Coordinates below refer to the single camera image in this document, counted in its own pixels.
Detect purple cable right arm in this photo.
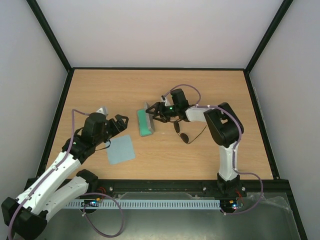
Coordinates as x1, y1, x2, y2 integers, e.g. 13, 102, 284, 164
161, 83, 265, 216

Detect light blue slotted cable duct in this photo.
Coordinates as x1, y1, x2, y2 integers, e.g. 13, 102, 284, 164
64, 199, 221, 210

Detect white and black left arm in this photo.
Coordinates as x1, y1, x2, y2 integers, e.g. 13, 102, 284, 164
1, 111, 129, 240

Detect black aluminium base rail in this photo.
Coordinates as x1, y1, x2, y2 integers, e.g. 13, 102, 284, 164
88, 179, 293, 199

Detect grey felt glasses case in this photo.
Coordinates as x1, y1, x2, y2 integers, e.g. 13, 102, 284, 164
137, 102, 155, 137

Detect black enclosure frame post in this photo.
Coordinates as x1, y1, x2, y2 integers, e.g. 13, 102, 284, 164
26, 0, 72, 72
244, 0, 294, 75

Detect light blue cleaning cloth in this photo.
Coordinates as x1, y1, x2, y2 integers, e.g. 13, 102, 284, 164
106, 134, 136, 165

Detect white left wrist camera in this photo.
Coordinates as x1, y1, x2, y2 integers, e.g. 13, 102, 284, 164
96, 106, 109, 117

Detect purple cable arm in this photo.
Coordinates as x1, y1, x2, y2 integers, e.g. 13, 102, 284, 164
161, 83, 265, 216
7, 109, 91, 240

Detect black enclosure frame post right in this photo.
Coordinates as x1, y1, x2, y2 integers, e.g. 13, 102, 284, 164
244, 0, 294, 75

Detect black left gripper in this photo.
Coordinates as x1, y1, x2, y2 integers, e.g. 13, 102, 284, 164
94, 114, 129, 146

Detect black enclosure frame post left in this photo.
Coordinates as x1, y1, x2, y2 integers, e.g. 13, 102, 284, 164
26, 0, 72, 72

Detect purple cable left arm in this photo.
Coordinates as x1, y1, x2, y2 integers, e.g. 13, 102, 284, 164
7, 109, 91, 240

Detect black round sunglasses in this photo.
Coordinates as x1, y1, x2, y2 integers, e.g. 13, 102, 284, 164
173, 121, 207, 145

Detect purple cable loop front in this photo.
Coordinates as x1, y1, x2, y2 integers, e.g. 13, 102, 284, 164
81, 192, 125, 237

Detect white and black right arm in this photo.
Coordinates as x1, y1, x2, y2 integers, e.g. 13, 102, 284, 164
145, 88, 244, 197

